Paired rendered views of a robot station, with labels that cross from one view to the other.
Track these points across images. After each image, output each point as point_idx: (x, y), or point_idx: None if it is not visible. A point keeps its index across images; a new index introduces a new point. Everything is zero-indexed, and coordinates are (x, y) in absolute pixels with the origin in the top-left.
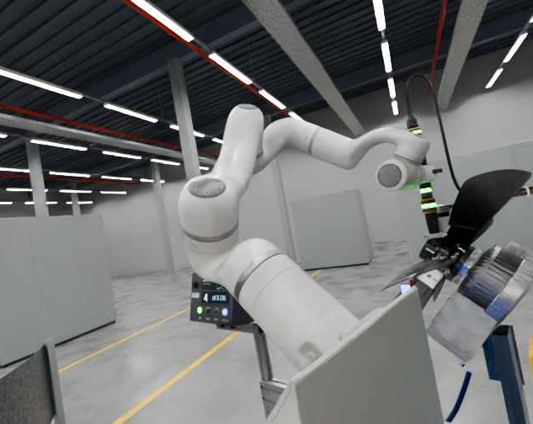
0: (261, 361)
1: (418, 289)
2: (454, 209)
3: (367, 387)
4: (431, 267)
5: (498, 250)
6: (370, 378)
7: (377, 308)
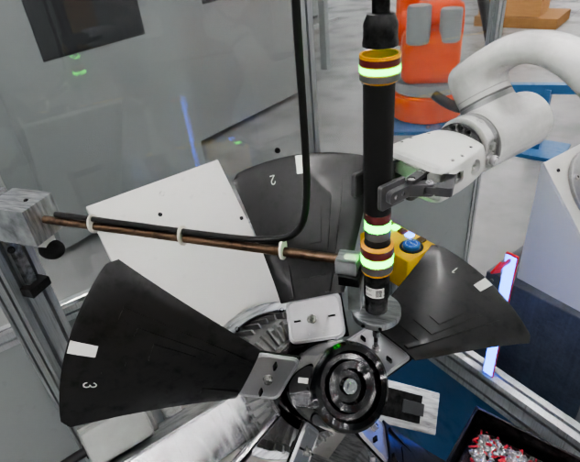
0: None
1: (402, 451)
2: (352, 241)
3: None
4: (444, 286)
5: (267, 328)
6: None
7: (578, 154)
